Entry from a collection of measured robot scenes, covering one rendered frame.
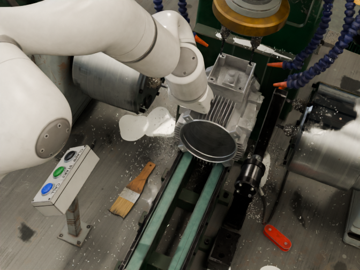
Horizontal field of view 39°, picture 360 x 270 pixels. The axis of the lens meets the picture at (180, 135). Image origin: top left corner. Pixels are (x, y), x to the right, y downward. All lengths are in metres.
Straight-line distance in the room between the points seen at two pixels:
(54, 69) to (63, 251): 0.48
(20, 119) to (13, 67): 0.07
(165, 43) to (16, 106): 0.30
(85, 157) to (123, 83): 0.25
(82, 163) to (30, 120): 0.58
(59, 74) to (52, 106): 0.79
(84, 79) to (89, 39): 0.70
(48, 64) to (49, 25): 0.73
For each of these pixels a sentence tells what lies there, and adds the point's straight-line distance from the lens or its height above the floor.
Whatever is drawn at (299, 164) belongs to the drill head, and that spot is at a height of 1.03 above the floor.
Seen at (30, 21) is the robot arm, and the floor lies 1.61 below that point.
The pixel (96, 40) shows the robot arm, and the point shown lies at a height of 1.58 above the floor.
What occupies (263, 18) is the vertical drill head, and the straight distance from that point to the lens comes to 1.19.
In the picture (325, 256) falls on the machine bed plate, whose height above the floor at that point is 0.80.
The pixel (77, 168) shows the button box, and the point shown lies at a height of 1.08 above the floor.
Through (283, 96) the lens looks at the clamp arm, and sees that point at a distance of 1.14.
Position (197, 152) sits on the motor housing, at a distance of 1.38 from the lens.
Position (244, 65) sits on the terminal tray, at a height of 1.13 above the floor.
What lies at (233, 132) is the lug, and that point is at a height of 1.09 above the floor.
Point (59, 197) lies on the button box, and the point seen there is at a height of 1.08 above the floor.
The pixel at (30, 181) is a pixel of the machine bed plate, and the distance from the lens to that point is 1.51.
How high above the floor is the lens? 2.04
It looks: 51 degrees down
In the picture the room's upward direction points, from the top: 9 degrees clockwise
